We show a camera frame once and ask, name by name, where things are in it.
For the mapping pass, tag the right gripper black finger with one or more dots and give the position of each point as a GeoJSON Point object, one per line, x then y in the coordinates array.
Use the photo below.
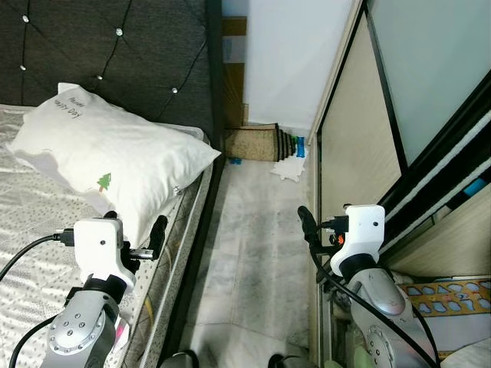
{"type": "Point", "coordinates": [308, 222]}

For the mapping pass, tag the white wrapper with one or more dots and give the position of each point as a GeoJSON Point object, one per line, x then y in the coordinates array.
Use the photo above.
{"type": "Point", "coordinates": [123, 331]}

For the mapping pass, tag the white paper scrap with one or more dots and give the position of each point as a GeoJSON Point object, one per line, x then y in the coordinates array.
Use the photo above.
{"type": "Point", "coordinates": [290, 170]}

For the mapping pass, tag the blue plastic object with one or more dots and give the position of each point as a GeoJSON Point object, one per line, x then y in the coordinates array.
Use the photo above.
{"type": "Point", "coordinates": [300, 146]}

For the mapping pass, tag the white quilted mattress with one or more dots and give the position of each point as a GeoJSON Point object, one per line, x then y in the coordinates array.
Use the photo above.
{"type": "Point", "coordinates": [31, 230]}

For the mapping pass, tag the small white cloth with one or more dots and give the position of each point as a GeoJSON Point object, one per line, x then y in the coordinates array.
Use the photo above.
{"type": "Point", "coordinates": [399, 277]}

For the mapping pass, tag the blue item in wardrobe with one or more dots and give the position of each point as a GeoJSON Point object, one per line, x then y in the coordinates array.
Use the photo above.
{"type": "Point", "coordinates": [474, 186]}

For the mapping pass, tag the brown floor mat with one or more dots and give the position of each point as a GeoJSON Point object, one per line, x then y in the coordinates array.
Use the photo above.
{"type": "Point", "coordinates": [257, 143]}

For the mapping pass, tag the wardrobe with sliding glass door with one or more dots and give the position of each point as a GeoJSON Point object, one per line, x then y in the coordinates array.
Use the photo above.
{"type": "Point", "coordinates": [360, 138]}

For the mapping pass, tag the small blue object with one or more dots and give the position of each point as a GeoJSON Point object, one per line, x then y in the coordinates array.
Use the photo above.
{"type": "Point", "coordinates": [235, 161]}

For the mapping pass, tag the robot left leg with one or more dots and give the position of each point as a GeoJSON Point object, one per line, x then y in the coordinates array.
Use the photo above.
{"type": "Point", "coordinates": [180, 360]}

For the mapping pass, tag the yellow patterned rug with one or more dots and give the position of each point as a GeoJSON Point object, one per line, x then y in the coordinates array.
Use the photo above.
{"type": "Point", "coordinates": [453, 297]}

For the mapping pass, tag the white bedding bundle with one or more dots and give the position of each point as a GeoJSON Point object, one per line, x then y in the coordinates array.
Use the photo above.
{"type": "Point", "coordinates": [472, 356]}

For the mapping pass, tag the dark tufted headboard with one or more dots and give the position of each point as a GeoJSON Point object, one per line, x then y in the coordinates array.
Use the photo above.
{"type": "Point", "coordinates": [115, 61]}

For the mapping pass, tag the brown cardboard box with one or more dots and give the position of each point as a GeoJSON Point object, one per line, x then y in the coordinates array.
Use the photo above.
{"type": "Point", "coordinates": [234, 69]}

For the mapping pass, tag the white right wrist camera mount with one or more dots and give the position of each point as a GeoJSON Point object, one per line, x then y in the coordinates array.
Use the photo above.
{"type": "Point", "coordinates": [360, 234]}

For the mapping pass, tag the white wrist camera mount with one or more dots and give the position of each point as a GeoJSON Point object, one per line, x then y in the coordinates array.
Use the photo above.
{"type": "Point", "coordinates": [96, 245]}
{"type": "Point", "coordinates": [360, 234]}

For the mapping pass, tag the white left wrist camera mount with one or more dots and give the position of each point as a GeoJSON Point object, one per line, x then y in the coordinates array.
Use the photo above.
{"type": "Point", "coordinates": [96, 245]}

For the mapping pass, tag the black bed frame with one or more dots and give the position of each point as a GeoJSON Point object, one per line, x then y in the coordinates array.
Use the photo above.
{"type": "Point", "coordinates": [193, 261]}

